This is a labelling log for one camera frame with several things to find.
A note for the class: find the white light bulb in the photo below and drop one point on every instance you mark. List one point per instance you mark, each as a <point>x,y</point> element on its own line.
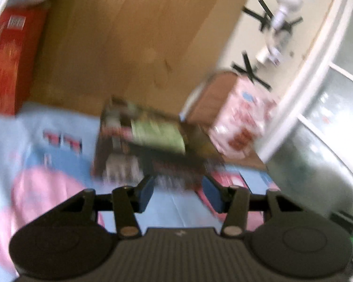
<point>286,1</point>

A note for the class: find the white window frame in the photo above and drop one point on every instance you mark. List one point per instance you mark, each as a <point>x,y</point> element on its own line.
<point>311,79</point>

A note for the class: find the black box with animal print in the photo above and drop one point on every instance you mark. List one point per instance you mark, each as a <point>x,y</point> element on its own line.
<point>153,158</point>

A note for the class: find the red gift bag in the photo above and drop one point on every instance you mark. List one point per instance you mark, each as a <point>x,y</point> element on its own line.
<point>11,64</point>

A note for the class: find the brown wooden chair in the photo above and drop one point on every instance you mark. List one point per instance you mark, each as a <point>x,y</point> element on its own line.
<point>214,100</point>

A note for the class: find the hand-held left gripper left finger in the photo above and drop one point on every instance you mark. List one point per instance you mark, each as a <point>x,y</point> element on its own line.
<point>144,194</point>

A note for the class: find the wooden headboard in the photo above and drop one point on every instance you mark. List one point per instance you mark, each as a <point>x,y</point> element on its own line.
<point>129,44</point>

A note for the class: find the green box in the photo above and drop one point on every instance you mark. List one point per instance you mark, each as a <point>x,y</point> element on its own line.
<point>158,135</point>

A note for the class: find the white plug adapter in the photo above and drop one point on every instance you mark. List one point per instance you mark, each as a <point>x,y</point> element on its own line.
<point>267,54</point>

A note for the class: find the pink and white snack bag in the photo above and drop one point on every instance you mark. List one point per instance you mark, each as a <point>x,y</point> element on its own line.
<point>244,120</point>

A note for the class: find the printed cartoon blanket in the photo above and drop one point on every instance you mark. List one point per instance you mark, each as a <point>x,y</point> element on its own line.
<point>47,158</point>

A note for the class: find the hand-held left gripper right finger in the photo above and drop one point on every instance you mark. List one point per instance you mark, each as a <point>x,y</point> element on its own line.
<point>213,195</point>

